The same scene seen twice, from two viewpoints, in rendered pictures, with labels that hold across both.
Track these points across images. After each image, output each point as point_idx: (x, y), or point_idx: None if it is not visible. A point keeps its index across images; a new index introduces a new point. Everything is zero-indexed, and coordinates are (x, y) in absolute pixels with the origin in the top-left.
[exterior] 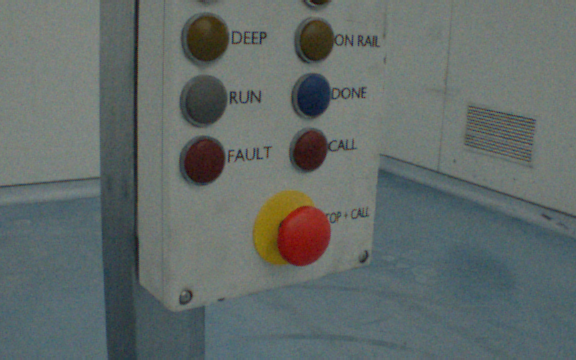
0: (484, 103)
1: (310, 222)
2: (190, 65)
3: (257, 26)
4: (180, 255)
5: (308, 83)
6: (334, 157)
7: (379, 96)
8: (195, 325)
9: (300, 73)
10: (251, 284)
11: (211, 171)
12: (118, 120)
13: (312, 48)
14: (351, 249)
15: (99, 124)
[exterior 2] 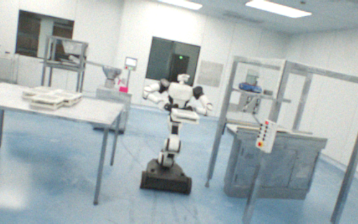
0: None
1: (258, 142)
2: (260, 130)
3: (263, 129)
4: (256, 142)
5: (263, 134)
6: (265, 140)
7: (268, 137)
8: (262, 153)
9: (264, 133)
10: (258, 147)
11: (258, 137)
12: None
13: (264, 131)
14: (264, 149)
15: None
